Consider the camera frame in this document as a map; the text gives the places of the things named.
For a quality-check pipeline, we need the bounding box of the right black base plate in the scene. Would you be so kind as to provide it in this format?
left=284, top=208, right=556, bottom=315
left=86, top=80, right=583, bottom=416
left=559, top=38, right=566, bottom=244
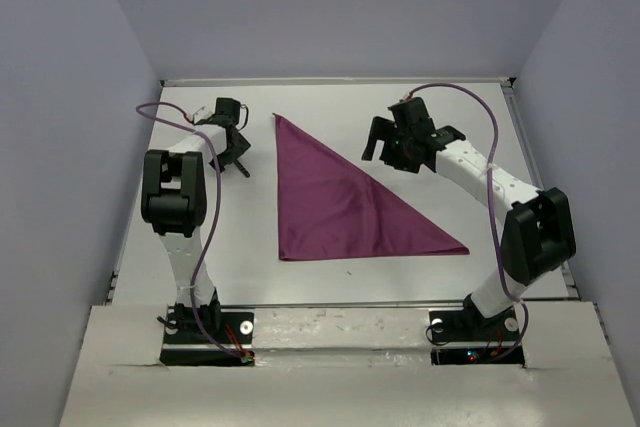
left=425, top=299, right=525, bottom=366

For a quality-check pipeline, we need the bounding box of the purple cloth napkin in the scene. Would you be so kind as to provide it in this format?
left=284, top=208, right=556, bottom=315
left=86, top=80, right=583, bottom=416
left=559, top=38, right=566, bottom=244
left=274, top=115, right=469, bottom=261

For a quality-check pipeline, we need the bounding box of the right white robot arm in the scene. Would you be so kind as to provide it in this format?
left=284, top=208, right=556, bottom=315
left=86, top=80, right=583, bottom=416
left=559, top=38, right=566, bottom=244
left=362, top=98, right=576, bottom=339

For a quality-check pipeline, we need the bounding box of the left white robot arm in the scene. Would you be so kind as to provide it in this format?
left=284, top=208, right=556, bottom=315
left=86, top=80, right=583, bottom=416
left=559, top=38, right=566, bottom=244
left=141, top=97, right=251, bottom=342

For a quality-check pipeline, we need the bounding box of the metal spoon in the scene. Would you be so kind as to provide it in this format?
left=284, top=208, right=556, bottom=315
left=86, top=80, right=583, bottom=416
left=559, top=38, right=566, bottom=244
left=234, top=159, right=251, bottom=178

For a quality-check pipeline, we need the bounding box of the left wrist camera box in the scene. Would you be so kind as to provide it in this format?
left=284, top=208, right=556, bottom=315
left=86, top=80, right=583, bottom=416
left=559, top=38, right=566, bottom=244
left=186, top=106, right=214, bottom=125

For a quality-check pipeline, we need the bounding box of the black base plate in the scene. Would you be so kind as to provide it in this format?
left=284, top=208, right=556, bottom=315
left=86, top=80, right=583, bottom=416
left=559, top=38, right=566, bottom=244
left=425, top=299, right=525, bottom=366
left=156, top=304, right=255, bottom=367

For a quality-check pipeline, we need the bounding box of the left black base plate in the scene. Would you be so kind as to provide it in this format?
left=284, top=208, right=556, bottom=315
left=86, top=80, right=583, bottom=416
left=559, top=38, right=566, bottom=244
left=156, top=304, right=255, bottom=367

